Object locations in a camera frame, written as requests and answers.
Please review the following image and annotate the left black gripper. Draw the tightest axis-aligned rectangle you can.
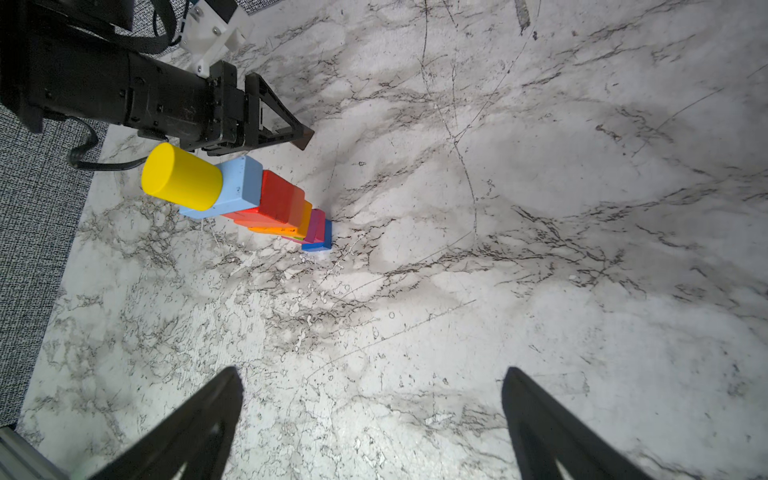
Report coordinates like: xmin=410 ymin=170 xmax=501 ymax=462
xmin=125 ymin=54 xmax=314 ymax=152

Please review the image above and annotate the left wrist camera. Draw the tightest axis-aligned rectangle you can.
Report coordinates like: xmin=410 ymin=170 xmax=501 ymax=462
xmin=180 ymin=0 xmax=254 ymax=78

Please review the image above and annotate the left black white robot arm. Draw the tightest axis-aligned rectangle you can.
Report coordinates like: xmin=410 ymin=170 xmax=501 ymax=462
xmin=1 ymin=1 xmax=314 ymax=156

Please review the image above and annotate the light blue wood block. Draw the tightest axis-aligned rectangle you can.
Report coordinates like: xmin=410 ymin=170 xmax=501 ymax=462
xmin=179 ymin=155 xmax=264 ymax=220

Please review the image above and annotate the yellow wood cylinder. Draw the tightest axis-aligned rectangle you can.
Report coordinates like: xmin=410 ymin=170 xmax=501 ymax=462
xmin=141 ymin=143 xmax=223 ymax=211

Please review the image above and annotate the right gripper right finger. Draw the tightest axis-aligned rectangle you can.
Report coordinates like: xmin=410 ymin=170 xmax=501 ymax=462
xmin=501 ymin=367 xmax=649 ymax=479

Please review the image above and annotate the pink wood block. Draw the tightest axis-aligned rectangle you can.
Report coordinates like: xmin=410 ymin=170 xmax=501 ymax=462
xmin=284 ymin=204 xmax=326 ymax=245

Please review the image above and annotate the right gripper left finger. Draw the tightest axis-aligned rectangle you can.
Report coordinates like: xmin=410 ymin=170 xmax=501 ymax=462
xmin=93 ymin=366 xmax=243 ymax=479

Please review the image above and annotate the orange-red wood block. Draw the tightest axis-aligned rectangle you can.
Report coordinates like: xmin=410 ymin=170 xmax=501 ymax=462
xmin=226 ymin=209 xmax=302 ymax=229

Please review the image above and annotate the yellow orange supermarket block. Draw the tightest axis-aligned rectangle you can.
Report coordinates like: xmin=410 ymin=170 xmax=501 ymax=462
xmin=249 ymin=200 xmax=313 ymax=239

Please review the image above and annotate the red rectangular wood block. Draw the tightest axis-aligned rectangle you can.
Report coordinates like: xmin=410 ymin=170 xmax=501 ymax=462
xmin=252 ymin=170 xmax=304 ymax=218

